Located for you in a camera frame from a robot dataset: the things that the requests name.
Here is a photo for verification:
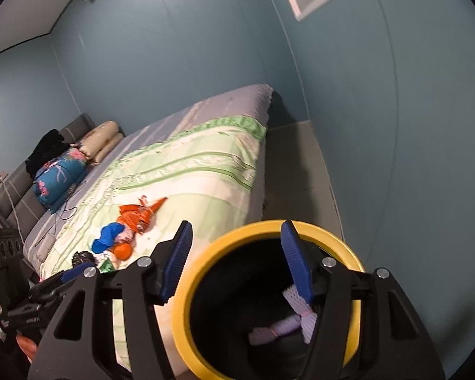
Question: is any black trash bag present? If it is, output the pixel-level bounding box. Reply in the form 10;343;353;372
72;250;97;268

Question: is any green snack wrapper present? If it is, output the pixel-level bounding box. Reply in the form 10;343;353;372
98;257;117;273

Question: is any blue plastic bag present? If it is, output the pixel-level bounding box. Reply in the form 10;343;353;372
91;222;125;254

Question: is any orange peel piece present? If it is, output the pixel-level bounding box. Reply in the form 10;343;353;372
111;243;134;261

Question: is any pink white wrapper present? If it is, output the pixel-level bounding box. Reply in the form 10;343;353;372
115;226;135;245

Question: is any orange snack wrapper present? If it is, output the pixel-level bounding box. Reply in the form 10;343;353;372
117;196;168;234

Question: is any yellow rimmed black trash bin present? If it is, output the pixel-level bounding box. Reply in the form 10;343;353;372
172;220;364;379

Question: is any white tissue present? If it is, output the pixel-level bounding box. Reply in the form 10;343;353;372
249;285;317;346

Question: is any left human hand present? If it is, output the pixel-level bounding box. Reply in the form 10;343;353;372
16;334;37;362

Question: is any grey power strip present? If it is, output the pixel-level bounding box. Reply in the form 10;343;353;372
36;233;56;263

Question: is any grey padded headboard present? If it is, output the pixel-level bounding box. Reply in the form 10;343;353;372
0;114;96;238

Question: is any green floral quilt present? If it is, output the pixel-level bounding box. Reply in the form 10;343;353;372
39;115;268;377

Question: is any blue floral folded blanket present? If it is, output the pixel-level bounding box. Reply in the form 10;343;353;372
33;148;88;214

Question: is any black clothing pile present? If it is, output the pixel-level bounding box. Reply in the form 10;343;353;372
25;129;70;180

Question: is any beige folded blanket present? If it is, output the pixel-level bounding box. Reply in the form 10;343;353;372
77;121;124;165

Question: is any black cable on bed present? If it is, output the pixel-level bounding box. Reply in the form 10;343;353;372
47;181;88;239

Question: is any white charging cable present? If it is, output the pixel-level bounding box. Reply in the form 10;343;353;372
0;179;26;246

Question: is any wall power socket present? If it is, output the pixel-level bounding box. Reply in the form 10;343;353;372
0;172;8;184

